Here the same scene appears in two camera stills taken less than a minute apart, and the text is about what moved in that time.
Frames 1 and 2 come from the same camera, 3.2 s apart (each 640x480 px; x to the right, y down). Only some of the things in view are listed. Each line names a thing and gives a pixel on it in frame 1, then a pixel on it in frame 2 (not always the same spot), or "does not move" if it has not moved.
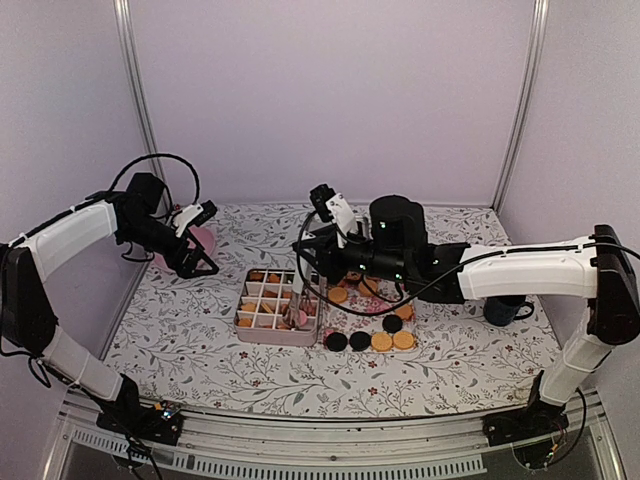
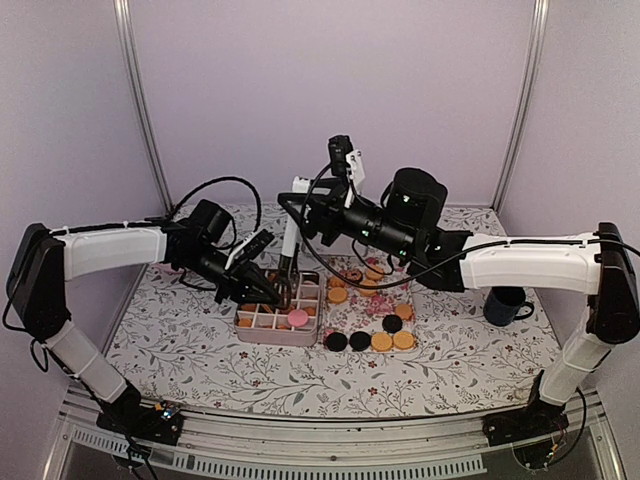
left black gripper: [185, 268] → [238, 278]
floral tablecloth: [172, 344] does not move
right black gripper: [326, 256] → [318, 206]
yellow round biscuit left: [381, 342] does not move
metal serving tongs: [299, 300] → [282, 287]
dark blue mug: [501, 310] does not move
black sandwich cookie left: [336, 342] does not move
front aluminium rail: [454, 446] does not move
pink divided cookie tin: [264, 304] does not move
